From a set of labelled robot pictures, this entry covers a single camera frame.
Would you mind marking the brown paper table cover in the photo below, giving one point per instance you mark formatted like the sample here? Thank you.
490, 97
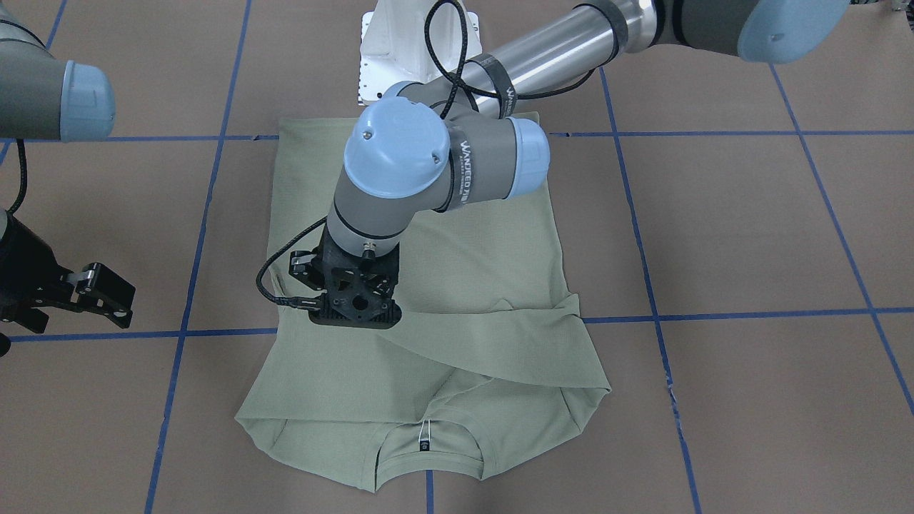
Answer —
740, 238

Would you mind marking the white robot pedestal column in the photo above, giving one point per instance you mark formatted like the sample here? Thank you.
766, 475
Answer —
393, 46

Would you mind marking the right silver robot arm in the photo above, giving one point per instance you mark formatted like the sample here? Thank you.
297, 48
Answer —
43, 98

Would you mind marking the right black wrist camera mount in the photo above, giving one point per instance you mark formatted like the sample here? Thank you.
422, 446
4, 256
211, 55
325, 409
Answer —
356, 291

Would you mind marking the green long sleeve shirt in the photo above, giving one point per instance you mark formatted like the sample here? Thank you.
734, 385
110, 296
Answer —
490, 366

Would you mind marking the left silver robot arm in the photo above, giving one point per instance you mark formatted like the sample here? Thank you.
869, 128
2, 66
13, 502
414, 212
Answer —
456, 140

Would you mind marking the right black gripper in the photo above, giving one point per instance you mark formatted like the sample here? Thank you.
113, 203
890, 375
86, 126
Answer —
21, 265

